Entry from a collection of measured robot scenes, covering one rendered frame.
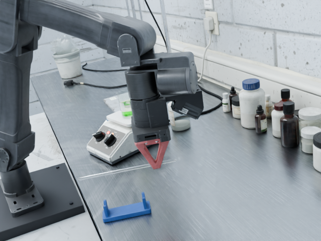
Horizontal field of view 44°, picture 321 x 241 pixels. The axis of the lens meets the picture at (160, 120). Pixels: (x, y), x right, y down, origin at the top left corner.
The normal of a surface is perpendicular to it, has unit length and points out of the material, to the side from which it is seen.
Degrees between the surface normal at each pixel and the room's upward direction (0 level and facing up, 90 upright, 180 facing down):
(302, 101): 90
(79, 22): 85
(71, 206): 2
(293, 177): 0
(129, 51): 88
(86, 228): 0
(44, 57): 90
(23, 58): 109
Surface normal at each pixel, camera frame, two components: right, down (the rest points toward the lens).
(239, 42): -0.91, 0.28
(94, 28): -0.48, 0.25
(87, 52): 0.38, 0.29
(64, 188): -0.14, -0.93
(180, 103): 0.11, 0.35
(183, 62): -0.31, 0.38
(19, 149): 0.94, 0.28
